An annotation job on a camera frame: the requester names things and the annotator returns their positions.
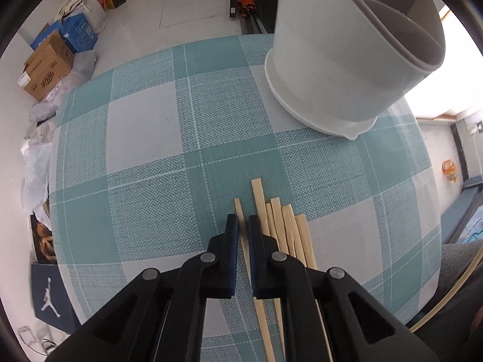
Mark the grey plastic parcel bag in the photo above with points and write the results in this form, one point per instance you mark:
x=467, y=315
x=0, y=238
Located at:
x=82, y=70

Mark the teal checked tablecloth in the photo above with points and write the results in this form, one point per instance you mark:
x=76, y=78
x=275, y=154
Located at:
x=150, y=158

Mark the white utensil holder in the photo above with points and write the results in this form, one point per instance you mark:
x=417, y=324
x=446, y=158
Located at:
x=336, y=65

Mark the dark blue shoe box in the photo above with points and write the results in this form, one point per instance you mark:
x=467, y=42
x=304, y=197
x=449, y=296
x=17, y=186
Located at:
x=50, y=299

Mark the blue cardboard box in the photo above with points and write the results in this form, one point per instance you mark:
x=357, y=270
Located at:
x=76, y=32

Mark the brown cardboard box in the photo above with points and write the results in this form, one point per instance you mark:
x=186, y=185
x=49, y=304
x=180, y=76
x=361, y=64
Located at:
x=50, y=62

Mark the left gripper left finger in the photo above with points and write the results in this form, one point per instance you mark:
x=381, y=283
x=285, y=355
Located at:
x=159, y=316

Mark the white plastic bag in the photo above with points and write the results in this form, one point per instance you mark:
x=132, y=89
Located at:
x=37, y=150

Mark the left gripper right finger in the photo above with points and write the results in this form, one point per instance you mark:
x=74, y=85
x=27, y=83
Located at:
x=327, y=315

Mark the wooden chopstick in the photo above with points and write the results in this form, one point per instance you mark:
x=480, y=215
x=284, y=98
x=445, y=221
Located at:
x=279, y=224
x=259, y=200
x=258, y=304
x=272, y=227
x=292, y=234
x=306, y=241

